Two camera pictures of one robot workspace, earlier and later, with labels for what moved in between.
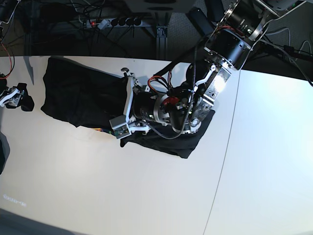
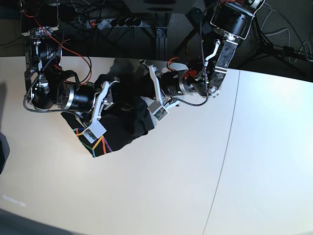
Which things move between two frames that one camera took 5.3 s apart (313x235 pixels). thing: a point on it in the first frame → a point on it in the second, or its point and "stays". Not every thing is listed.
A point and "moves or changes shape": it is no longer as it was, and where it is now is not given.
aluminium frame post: x=162 y=39 stays
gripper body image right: x=130 y=83 → x=162 y=98
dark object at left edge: x=5 y=150 stays
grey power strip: x=103 y=23 stays
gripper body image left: x=12 y=97 → x=103 y=99
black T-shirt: x=86 y=97 moves or changes shape
